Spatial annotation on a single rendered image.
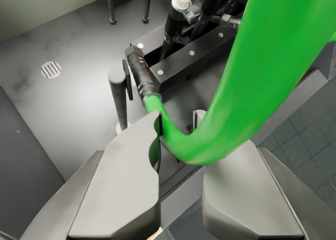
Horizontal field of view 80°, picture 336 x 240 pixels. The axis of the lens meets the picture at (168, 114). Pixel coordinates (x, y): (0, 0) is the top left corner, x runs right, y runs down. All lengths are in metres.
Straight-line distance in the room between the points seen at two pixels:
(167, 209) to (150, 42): 0.31
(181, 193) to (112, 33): 0.44
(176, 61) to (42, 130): 0.34
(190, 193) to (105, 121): 0.26
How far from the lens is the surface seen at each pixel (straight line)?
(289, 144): 1.77
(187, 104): 0.54
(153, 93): 0.17
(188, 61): 0.41
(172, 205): 0.39
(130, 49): 0.24
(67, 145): 0.52
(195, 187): 0.40
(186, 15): 0.31
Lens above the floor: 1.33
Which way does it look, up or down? 73 degrees down
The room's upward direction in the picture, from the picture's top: 39 degrees clockwise
